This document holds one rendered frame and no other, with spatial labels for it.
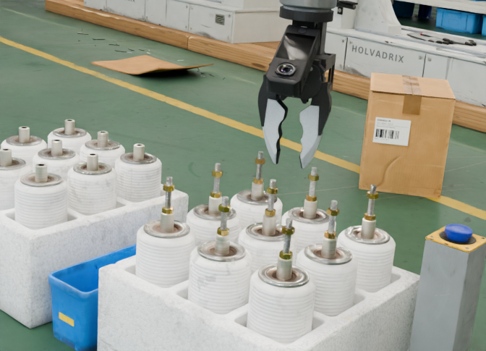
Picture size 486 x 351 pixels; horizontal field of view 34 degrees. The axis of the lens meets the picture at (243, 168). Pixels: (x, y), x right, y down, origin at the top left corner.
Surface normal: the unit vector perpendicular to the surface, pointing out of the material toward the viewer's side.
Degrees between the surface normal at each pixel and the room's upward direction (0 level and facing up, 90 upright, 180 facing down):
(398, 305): 90
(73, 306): 92
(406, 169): 89
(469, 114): 90
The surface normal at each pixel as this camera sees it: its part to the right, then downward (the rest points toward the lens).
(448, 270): -0.63, 0.18
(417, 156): -0.19, 0.28
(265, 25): 0.65, 0.27
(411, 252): 0.07, -0.95
